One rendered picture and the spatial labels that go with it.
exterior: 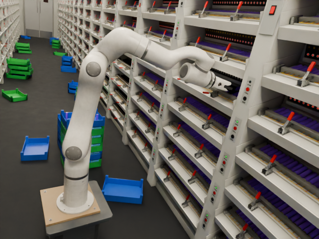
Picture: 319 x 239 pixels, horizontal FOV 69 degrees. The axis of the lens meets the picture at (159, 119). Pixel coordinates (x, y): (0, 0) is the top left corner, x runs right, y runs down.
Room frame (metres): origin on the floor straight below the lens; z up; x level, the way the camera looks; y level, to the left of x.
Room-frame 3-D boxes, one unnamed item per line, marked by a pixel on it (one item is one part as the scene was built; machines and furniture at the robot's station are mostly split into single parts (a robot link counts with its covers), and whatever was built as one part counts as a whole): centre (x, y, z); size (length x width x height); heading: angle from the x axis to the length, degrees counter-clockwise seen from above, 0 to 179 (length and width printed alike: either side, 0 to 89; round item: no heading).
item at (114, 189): (1.46, 0.18, 0.04); 0.30 x 0.20 x 0.08; 97
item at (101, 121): (1.74, 0.62, 0.44); 0.30 x 0.20 x 0.08; 127
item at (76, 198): (0.98, 0.37, 0.39); 0.19 x 0.19 x 0.18
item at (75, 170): (1.02, 0.38, 0.60); 0.19 x 0.12 x 0.24; 13
